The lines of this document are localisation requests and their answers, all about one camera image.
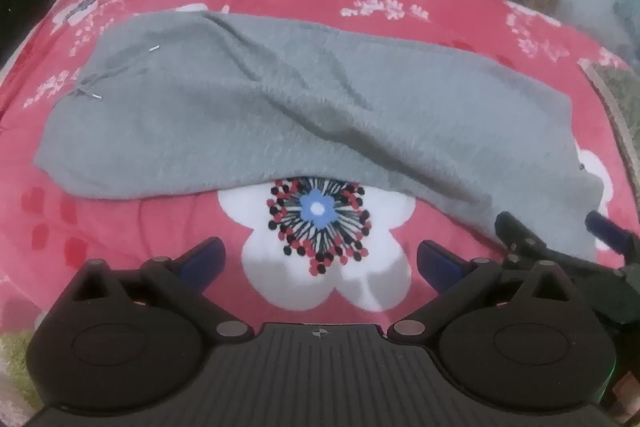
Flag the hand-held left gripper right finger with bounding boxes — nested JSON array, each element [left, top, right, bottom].
[[388, 240, 578, 345]]

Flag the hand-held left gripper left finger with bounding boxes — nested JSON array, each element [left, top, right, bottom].
[[65, 237, 256, 344]]

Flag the grey pants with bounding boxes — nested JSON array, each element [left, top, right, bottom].
[[32, 11, 606, 258]]

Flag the teal cloth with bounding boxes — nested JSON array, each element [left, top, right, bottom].
[[612, 0, 640, 48]]

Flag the red floral blanket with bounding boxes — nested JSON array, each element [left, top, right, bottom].
[[0, 0, 640, 427]]

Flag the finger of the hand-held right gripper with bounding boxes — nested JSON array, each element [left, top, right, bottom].
[[585, 210, 640, 259], [494, 211, 552, 262]]

